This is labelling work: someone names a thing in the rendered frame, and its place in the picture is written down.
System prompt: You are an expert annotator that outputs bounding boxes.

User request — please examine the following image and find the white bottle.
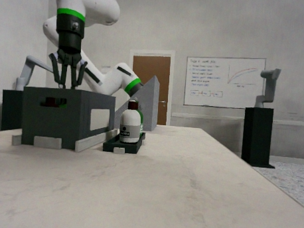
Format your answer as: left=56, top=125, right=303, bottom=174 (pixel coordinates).
left=119, top=100, right=141, bottom=144

